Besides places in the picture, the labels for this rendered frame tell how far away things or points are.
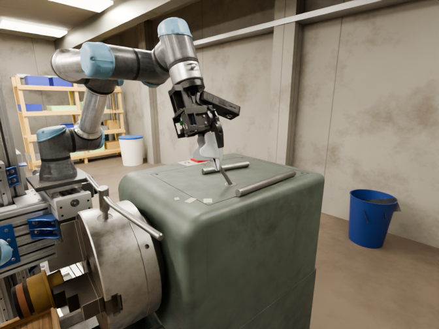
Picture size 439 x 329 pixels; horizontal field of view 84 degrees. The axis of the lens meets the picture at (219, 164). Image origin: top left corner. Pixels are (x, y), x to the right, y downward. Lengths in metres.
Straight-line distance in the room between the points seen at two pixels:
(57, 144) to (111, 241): 0.75
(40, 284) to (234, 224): 0.46
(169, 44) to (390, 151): 2.97
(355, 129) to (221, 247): 2.91
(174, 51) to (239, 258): 0.54
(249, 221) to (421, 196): 2.85
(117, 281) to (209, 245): 0.21
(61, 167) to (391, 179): 3.14
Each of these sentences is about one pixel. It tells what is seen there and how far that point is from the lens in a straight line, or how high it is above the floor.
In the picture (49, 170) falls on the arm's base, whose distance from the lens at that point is 1.32.
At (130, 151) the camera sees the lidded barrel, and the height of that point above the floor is 0.35.
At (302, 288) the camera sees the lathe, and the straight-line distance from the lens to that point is 1.08.
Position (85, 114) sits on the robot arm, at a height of 1.45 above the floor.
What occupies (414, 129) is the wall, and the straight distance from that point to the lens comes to 3.27.
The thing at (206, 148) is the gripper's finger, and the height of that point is 1.40.
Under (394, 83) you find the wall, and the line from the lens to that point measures 3.30.
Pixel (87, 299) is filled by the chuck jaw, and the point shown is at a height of 1.10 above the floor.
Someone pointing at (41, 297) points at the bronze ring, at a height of 1.09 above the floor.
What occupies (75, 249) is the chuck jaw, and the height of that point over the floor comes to 1.14.
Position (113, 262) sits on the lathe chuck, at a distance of 0.61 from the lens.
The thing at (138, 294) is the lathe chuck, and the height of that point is 1.09.
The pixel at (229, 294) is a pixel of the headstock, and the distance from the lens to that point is 0.74.
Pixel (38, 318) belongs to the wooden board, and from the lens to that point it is 1.00.
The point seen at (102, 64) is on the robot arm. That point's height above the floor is 1.58.
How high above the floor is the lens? 1.51
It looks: 15 degrees down
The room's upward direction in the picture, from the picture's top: straight up
